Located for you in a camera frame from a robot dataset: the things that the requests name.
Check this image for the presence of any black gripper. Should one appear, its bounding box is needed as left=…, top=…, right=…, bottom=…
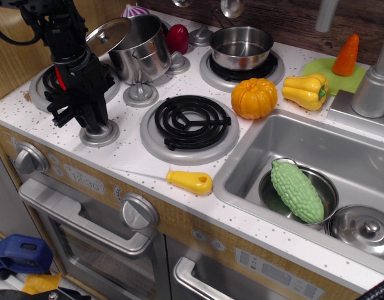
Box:
left=47, top=53, right=114, bottom=133

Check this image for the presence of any grey stove knob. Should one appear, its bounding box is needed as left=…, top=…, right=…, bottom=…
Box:
left=189, top=25, right=213, bottom=47
left=123, top=82, right=159, bottom=108
left=79, top=120, right=119, bottom=148
left=166, top=51, right=190, bottom=75

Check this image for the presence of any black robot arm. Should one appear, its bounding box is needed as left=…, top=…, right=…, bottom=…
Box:
left=0, top=1, right=114, bottom=134

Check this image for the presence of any grey left oven knob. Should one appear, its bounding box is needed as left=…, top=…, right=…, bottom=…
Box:
left=14, top=141, right=50, bottom=175

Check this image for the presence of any grey oven knob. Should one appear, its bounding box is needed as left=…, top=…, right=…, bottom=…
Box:
left=14, top=141, right=50, bottom=175
left=120, top=192, right=159, bottom=231

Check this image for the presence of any grey right oven knob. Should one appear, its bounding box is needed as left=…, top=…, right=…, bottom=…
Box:
left=120, top=192, right=159, bottom=231

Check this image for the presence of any grey back stove knob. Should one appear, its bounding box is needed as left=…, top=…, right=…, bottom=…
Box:
left=189, top=25, right=213, bottom=47

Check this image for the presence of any black left burner coil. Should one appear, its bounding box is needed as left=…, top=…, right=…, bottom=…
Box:
left=43, top=65, right=66, bottom=104

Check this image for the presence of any black burner coil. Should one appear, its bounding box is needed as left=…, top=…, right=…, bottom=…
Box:
left=208, top=52, right=278, bottom=82
left=154, top=95, right=231, bottom=151
left=43, top=65, right=66, bottom=104

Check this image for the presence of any tall steel pot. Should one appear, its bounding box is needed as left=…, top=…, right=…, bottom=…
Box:
left=109, top=14, right=171, bottom=84

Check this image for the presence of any black front burner coil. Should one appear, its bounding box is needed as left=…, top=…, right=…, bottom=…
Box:
left=154, top=95, right=231, bottom=151

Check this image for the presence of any purple white toy onion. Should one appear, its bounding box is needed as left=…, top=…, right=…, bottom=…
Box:
left=120, top=4, right=150, bottom=18

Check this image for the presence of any red toy vegetable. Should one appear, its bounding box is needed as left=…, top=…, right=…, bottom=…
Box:
left=165, top=24, right=189, bottom=54

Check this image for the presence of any hanging steel spoon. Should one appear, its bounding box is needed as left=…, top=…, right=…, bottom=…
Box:
left=172, top=0, right=193, bottom=8

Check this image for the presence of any blue clamp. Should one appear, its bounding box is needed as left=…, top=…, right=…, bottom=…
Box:
left=0, top=234, right=54, bottom=274

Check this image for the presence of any steel saucepan on burner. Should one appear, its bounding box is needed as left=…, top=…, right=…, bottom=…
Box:
left=209, top=9, right=274, bottom=71

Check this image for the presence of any orange toy pumpkin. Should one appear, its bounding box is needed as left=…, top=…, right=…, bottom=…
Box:
left=231, top=78, right=278, bottom=119

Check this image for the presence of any yellow cloth piece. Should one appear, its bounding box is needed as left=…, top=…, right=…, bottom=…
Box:
left=21, top=273, right=61, bottom=295

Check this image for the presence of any hanging steel ladle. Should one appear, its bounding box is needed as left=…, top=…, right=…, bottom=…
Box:
left=220, top=0, right=245, bottom=19

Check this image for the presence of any black back burner coil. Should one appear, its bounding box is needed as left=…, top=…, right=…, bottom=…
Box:
left=208, top=52, right=278, bottom=82

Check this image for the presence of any green toy bitter gourd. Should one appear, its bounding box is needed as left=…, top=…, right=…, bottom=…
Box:
left=270, top=160, right=325, bottom=224

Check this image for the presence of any yellow toy bell pepper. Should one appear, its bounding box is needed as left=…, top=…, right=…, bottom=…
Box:
left=281, top=73, right=329, bottom=111

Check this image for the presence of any green round plate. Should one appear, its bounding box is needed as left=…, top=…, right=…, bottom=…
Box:
left=302, top=58, right=366, bottom=96

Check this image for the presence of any steel pot in sink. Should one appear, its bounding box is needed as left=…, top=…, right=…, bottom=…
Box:
left=258, top=157, right=339, bottom=230

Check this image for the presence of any orange toy carrot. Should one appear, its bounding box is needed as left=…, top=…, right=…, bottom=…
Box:
left=332, top=34, right=360, bottom=76

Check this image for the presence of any silver sink basin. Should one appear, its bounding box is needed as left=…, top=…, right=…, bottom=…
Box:
left=213, top=109, right=384, bottom=275

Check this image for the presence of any silver faucet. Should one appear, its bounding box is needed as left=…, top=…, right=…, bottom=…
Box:
left=315, top=0, right=384, bottom=140

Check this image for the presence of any steel lid in sink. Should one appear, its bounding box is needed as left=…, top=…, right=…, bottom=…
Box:
left=326, top=205, right=384, bottom=260

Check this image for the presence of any grey oven door handle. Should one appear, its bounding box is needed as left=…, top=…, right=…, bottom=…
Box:
left=19, top=179, right=151, bottom=259

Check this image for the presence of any black cable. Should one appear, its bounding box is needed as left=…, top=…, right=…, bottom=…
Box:
left=0, top=12, right=44, bottom=47

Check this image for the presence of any yellow handled toy knife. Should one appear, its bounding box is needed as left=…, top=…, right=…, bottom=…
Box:
left=111, top=162, right=213, bottom=195

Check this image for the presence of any grey dishwasher door handle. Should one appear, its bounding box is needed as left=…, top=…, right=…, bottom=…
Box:
left=173, top=256, right=232, bottom=300

